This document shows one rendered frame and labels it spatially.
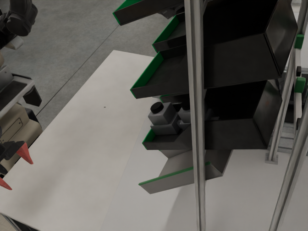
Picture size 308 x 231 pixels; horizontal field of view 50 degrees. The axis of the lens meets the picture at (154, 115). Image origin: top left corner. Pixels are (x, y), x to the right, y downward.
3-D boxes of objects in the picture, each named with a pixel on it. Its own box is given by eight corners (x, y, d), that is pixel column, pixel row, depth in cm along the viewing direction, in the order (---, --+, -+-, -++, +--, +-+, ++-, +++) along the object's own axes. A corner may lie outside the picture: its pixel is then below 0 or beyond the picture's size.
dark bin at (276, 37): (135, 99, 64) (115, 68, 61) (164, 60, 72) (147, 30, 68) (281, 78, 46) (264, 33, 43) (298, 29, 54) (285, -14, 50)
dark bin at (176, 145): (146, 150, 76) (129, 127, 72) (170, 111, 83) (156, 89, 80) (267, 149, 58) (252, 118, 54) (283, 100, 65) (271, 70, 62)
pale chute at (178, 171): (150, 194, 90) (138, 184, 89) (169, 158, 98) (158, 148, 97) (222, 176, 69) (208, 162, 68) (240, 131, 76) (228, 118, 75)
